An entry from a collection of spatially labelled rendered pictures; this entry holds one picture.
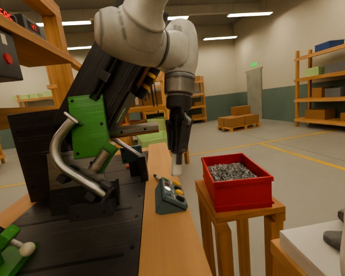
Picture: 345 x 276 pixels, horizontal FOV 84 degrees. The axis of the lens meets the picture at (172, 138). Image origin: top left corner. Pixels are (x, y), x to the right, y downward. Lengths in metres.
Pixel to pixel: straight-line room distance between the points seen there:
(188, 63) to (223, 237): 0.61
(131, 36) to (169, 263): 0.48
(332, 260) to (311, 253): 0.03
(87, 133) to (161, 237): 0.40
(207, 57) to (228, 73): 1.36
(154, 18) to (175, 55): 0.11
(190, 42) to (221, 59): 10.23
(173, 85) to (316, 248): 0.49
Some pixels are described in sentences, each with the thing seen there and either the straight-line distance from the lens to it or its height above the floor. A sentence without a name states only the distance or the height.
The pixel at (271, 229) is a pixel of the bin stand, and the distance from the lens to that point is 0.87.
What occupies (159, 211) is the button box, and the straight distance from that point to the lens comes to 0.59.
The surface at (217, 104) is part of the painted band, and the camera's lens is 10.51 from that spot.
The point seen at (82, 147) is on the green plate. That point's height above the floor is 1.11.
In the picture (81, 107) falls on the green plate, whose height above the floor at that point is 1.23.
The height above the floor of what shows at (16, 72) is 1.37.
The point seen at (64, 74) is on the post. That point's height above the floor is 1.48.
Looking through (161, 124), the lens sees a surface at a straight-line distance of 3.36.
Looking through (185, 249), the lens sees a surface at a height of 0.90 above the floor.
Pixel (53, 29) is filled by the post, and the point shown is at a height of 1.77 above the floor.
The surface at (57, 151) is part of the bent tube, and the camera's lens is 0.70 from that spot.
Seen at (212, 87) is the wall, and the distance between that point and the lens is 10.42.
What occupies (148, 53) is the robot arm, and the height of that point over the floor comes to 1.34.
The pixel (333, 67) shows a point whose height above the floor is 1.55.
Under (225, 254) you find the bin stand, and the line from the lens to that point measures 0.85.
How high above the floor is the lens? 1.22
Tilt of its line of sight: 11 degrees down
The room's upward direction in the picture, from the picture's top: 7 degrees counter-clockwise
